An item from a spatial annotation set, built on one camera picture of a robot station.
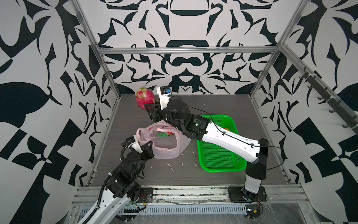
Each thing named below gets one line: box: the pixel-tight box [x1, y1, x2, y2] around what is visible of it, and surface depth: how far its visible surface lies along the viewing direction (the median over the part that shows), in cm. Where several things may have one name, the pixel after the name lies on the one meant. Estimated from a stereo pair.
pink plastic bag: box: [136, 119, 192, 160], surface depth 81 cm
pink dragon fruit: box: [135, 86, 157, 111], surface depth 61 cm
